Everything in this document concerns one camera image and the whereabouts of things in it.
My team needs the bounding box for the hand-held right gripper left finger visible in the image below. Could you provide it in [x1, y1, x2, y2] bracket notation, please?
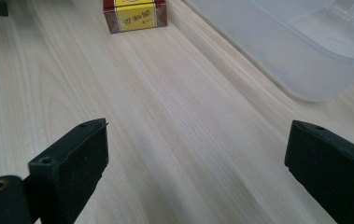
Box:
[28, 118, 109, 224]

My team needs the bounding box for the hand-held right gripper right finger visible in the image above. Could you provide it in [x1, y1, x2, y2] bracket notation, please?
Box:
[284, 119, 354, 224]

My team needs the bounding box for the clear plastic container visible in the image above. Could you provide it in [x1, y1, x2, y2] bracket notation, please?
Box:
[182, 0, 354, 103]

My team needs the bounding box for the red and yellow box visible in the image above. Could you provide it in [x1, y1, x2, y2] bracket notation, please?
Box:
[103, 0, 168, 35]

